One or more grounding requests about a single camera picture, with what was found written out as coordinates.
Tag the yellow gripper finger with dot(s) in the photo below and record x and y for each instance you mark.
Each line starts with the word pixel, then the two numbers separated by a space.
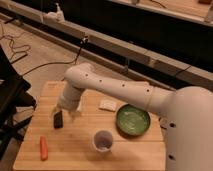
pixel 55 110
pixel 74 114

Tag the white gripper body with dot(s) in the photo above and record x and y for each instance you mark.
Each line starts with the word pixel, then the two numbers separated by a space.
pixel 70 97

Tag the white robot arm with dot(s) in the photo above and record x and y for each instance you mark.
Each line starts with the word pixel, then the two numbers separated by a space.
pixel 188 111

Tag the black rectangular block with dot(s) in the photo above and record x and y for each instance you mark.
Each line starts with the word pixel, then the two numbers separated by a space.
pixel 58 120

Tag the white sponge block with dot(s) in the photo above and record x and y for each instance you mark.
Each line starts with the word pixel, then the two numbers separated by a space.
pixel 108 105

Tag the green round plate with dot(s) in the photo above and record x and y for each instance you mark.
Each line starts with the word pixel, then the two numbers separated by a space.
pixel 132 121

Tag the black chair frame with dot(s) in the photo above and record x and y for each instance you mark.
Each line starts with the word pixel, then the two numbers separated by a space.
pixel 13 94

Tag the white object on rail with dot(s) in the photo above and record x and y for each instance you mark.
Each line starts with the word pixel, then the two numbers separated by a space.
pixel 58 15

